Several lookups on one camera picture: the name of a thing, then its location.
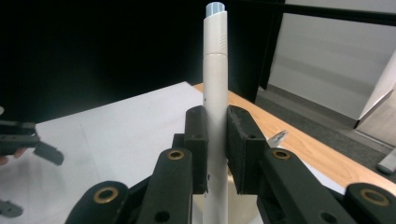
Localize white desk frame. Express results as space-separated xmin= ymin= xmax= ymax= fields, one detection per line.
xmin=375 ymin=154 xmax=396 ymax=175

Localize long white pen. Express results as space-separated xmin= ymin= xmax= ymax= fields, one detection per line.
xmin=202 ymin=1 xmax=230 ymax=224

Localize white table mat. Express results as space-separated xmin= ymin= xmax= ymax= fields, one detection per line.
xmin=0 ymin=81 xmax=347 ymax=224

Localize white partition panel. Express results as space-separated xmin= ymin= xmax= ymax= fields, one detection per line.
xmin=267 ymin=0 xmax=396 ymax=129

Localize dark curtain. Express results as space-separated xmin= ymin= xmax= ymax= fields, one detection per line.
xmin=0 ymin=0 xmax=285 ymax=125

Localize black horizontal bar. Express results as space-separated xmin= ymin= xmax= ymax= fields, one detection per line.
xmin=223 ymin=0 xmax=396 ymax=27

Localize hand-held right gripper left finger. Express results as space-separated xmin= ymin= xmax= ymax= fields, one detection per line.
xmin=172 ymin=105 xmax=209 ymax=195

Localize clear silver pen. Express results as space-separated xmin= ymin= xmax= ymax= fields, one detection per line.
xmin=266 ymin=130 xmax=290 ymax=149

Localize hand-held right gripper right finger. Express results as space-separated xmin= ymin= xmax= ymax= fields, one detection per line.
xmin=225 ymin=105 xmax=269 ymax=196

